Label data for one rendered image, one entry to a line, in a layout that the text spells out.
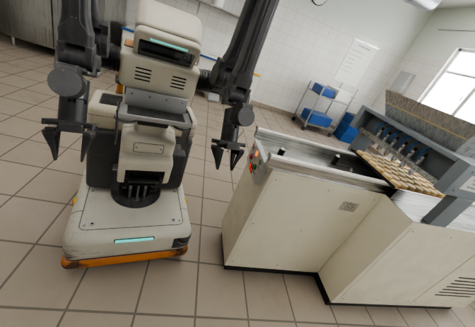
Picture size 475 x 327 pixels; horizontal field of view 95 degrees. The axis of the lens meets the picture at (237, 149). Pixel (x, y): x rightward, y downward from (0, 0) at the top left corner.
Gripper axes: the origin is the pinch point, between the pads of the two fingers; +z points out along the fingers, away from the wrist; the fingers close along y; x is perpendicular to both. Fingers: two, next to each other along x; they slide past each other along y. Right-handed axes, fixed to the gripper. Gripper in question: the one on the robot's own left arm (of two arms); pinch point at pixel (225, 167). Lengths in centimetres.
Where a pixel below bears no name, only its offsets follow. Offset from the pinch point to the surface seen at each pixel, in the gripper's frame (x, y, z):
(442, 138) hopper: -17, 105, -25
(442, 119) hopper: -17, 102, -34
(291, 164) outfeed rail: 11.2, 39.1, -1.9
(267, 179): 17.2, 31.3, 7.1
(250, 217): 28, 32, 30
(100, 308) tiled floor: 46, -33, 80
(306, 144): 32, 67, -12
